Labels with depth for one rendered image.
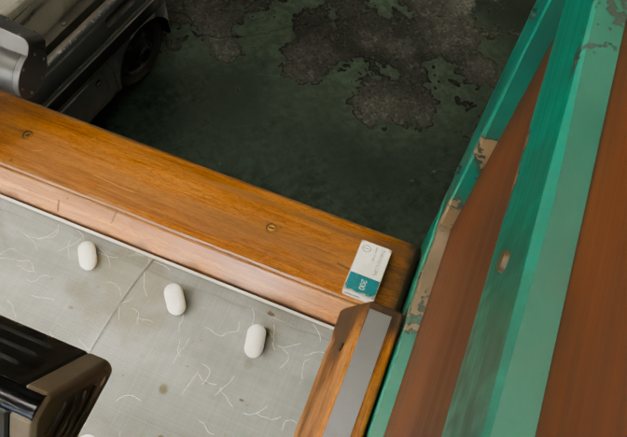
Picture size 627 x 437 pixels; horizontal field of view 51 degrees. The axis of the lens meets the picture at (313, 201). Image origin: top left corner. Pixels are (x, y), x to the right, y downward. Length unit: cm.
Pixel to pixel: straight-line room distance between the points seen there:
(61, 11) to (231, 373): 100
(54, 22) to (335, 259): 97
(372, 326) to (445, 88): 133
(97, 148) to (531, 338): 69
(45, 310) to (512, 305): 64
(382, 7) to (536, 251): 187
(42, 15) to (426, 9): 110
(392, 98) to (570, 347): 167
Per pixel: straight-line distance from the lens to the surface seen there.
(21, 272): 80
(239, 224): 75
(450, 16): 207
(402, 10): 205
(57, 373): 37
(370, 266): 71
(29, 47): 76
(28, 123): 87
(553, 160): 22
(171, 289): 73
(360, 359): 60
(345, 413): 59
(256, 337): 70
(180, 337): 73
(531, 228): 21
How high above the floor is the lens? 144
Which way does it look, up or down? 62 degrees down
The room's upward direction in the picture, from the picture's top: 6 degrees clockwise
